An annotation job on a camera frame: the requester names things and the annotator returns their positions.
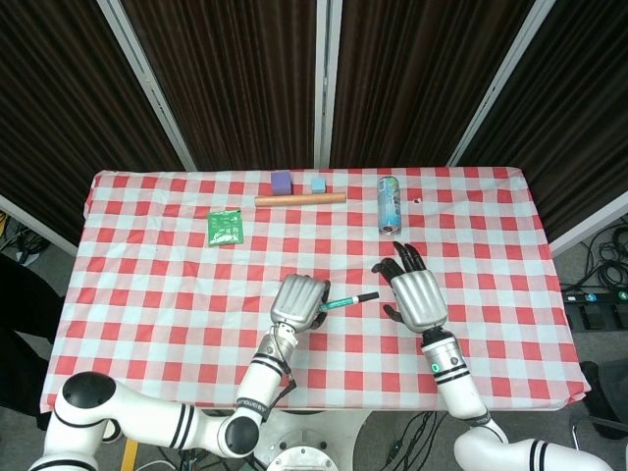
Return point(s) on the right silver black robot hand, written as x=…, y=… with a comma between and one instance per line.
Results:
x=419, y=299

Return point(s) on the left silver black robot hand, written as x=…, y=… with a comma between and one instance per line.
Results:
x=297, y=301

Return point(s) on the green white marker pen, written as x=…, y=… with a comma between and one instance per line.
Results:
x=341, y=303

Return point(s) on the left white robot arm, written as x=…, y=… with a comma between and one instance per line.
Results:
x=147, y=417

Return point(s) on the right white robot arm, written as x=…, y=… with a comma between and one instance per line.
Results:
x=471, y=407

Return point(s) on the red white checkered tablecloth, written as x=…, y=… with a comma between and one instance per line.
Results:
x=314, y=235

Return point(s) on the light blue drink can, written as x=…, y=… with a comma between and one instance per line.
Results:
x=389, y=206

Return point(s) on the brown wooden rod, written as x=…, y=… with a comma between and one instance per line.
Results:
x=300, y=199

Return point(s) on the green square packet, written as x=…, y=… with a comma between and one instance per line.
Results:
x=225, y=228

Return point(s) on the purple foam cube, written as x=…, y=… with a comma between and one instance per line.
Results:
x=281, y=184

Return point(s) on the light blue small cube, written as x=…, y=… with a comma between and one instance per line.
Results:
x=318, y=185

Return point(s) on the black power strip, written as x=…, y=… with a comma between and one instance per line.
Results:
x=596, y=296

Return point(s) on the metal chair leg tube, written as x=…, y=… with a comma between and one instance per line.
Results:
x=576, y=439

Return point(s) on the yellow floor tape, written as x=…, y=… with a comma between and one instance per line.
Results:
x=129, y=456

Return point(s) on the person in dark clothes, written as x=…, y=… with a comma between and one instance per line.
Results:
x=22, y=314

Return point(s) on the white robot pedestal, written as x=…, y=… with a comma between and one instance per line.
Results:
x=353, y=424

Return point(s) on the silver round robot base plate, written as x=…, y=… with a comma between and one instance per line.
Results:
x=303, y=456

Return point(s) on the grey partition frame post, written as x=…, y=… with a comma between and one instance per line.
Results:
x=326, y=83
x=500, y=83
x=589, y=228
x=147, y=83
x=34, y=223

